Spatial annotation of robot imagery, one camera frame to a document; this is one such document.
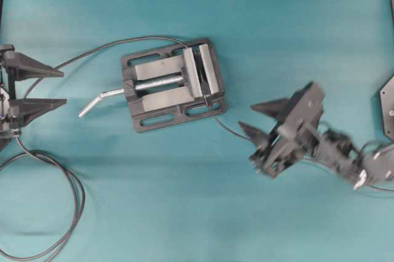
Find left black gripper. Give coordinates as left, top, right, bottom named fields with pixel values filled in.
left=1, top=44, right=67, bottom=139

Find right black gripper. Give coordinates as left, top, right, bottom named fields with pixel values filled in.
left=238, top=82, right=325, bottom=178

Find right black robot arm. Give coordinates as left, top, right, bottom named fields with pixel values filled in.
left=239, top=81, right=393, bottom=189

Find black bench vise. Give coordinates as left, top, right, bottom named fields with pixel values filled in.
left=121, top=38, right=227, bottom=133

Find black female connector cable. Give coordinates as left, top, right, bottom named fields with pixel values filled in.
left=0, top=36, right=191, bottom=262

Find silver vise handle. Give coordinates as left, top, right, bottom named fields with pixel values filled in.
left=78, top=89, right=124, bottom=118

